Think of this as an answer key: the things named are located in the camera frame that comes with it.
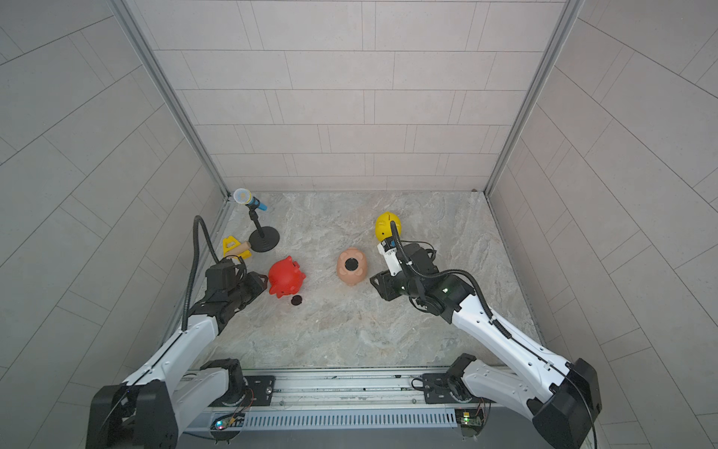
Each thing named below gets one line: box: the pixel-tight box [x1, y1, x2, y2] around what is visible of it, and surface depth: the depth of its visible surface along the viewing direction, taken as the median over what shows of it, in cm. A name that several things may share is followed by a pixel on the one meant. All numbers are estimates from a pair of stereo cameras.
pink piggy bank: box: [336, 246, 368, 287], surface depth 88 cm
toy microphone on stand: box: [232, 188, 281, 254], surface depth 100 cm
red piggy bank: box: [268, 255, 306, 299], surface depth 86 cm
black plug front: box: [344, 257, 359, 272], surface depth 88 cm
